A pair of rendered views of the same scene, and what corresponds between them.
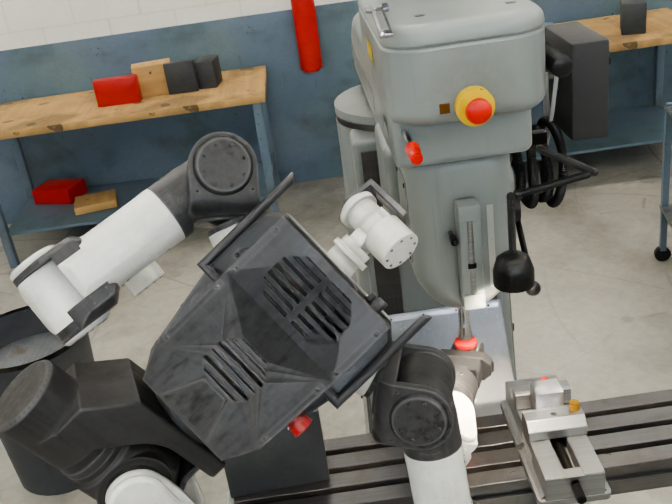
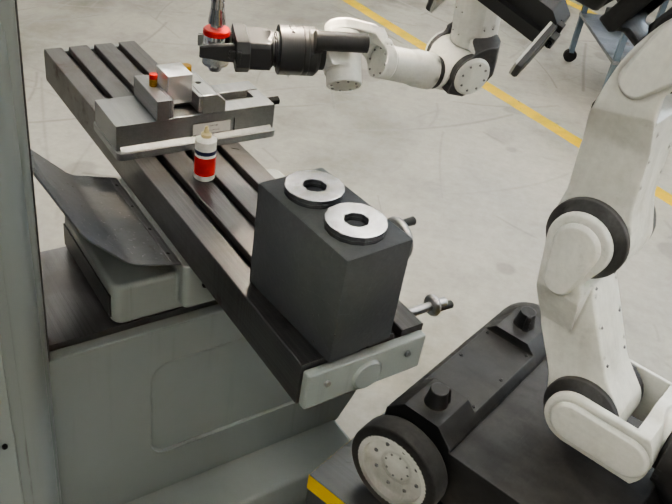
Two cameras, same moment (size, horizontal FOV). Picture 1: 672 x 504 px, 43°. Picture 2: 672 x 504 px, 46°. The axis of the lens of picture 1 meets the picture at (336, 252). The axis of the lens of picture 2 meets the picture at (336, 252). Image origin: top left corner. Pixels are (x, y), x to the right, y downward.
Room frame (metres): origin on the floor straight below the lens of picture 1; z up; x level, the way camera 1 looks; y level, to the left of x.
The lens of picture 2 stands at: (2.10, 0.97, 1.70)
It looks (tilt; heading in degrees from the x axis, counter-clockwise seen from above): 35 degrees down; 231
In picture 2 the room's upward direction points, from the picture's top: 10 degrees clockwise
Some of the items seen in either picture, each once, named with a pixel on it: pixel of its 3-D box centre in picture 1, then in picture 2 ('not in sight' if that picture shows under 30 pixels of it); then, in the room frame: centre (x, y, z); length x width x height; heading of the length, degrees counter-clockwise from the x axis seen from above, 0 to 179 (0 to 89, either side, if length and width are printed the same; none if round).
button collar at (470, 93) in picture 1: (474, 106); not in sight; (1.25, -0.24, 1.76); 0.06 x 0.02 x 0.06; 90
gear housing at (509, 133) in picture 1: (446, 107); not in sight; (1.53, -0.24, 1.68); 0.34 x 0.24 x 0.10; 0
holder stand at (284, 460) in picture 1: (271, 436); (326, 257); (1.50, 0.20, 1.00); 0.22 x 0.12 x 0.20; 94
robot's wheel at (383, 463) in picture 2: not in sight; (398, 465); (1.31, 0.27, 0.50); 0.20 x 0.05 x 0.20; 107
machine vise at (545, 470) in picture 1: (551, 427); (187, 108); (1.45, -0.41, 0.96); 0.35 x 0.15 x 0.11; 179
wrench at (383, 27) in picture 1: (380, 19); not in sight; (1.33, -0.12, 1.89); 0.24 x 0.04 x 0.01; 178
